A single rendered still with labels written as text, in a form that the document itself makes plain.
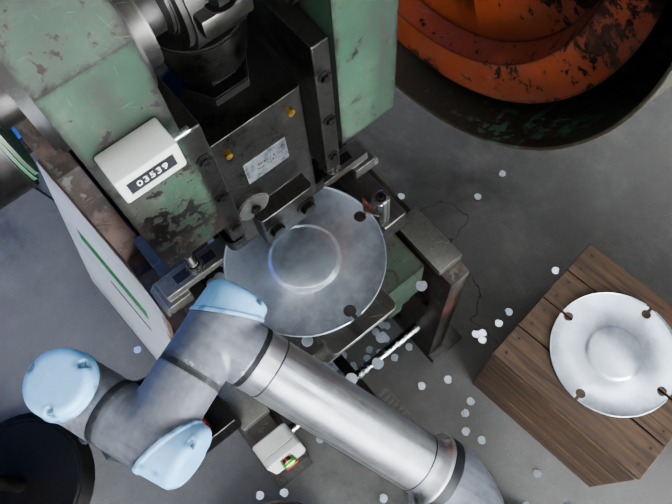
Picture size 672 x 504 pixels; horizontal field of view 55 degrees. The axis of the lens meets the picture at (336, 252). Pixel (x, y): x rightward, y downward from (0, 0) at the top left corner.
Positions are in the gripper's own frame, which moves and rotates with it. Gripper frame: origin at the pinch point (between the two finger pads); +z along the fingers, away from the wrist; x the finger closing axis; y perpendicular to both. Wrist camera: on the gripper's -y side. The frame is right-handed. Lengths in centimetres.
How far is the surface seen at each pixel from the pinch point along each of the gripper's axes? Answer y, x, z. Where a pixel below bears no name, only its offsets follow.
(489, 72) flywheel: -66, -6, -22
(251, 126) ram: -32.0, -15.4, -30.5
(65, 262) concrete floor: 14, -87, 86
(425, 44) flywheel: -66, -20, -17
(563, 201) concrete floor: -121, -6, 85
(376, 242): -44.7, -5.5, 6.9
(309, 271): -32.0, -8.3, 6.4
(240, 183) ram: -27.9, -15.3, -20.3
